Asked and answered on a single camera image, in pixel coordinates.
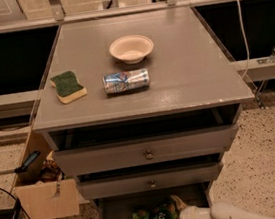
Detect white paper bowl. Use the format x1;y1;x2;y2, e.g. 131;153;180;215
109;35;154;64

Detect grey drawer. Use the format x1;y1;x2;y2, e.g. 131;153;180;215
54;124;238;176
78;162;223;200
99;184;210;219

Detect grey middle drawer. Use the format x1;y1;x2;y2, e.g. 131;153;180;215
78;162;223;200

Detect brown snack bags in box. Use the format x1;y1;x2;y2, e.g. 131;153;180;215
39;151;64;182

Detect grey bottom drawer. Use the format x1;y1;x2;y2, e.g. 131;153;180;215
99;184;210;219

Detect grey drawer cabinet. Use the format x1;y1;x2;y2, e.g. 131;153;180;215
19;0;272;219

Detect crushed blue soda can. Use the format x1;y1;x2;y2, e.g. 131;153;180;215
102;68;151;94

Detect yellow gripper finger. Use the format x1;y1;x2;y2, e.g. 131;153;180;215
171;195;187;210

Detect black handled tool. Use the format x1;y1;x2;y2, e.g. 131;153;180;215
0;151;40;176

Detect wooden box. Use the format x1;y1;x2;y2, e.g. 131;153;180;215
14;130;80;219

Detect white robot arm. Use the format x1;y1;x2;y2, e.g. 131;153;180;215
171;195;274;219

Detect grey top drawer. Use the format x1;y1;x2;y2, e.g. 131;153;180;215
54;124;238;176

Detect green yellow sponge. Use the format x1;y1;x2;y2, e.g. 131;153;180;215
50;71;87;104

